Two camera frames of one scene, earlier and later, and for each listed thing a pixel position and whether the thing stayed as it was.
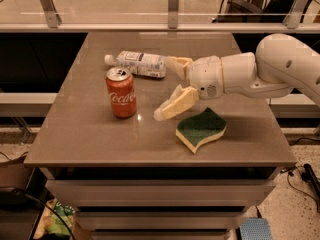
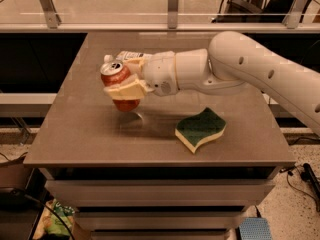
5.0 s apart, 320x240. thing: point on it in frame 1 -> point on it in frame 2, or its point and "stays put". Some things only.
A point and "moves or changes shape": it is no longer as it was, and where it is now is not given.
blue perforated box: [255, 228] stays put
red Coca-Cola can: [122, 91] moves or changes shape
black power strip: [309, 175] stays put
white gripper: [205, 76] -> [160, 72]
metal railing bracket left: [48, 5] stays put
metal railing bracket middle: [173, 6] stays put
